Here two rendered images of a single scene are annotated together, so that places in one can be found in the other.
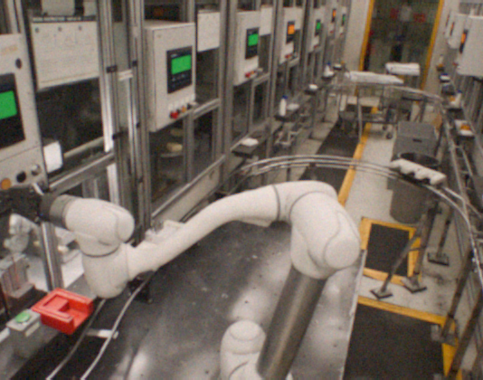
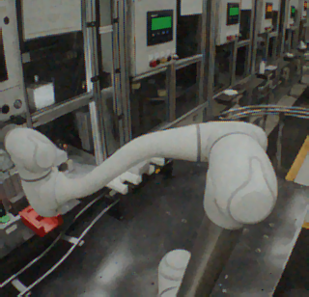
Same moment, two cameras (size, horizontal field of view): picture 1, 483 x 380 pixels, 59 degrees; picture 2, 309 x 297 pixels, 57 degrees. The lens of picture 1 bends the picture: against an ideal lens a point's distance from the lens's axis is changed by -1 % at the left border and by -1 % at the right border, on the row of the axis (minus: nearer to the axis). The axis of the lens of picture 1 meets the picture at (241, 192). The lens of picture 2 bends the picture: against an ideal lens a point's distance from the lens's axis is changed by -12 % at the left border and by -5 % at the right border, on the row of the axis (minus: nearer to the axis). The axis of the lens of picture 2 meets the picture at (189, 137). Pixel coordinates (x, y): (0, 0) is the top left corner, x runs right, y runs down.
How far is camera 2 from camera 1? 0.44 m
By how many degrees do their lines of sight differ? 10
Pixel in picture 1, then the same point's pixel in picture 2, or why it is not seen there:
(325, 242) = (230, 192)
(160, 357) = (118, 265)
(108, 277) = (40, 200)
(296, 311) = (207, 257)
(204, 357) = (154, 271)
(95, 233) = (20, 160)
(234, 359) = (165, 283)
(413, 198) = not seen: outside the picture
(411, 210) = not seen: outside the picture
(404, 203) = not seen: outside the picture
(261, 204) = (181, 143)
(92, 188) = (83, 122)
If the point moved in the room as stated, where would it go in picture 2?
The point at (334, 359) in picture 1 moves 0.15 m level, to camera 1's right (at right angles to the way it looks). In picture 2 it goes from (266, 284) to (298, 287)
